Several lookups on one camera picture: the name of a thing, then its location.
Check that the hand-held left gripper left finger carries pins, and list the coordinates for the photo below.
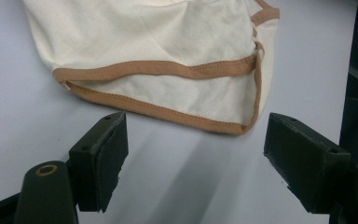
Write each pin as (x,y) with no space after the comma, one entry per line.
(102,161)

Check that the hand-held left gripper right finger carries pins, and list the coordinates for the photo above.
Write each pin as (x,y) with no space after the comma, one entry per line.
(307,161)

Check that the cream baby bodysuit brown trim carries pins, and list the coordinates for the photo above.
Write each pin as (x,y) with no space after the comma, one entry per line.
(155,40)

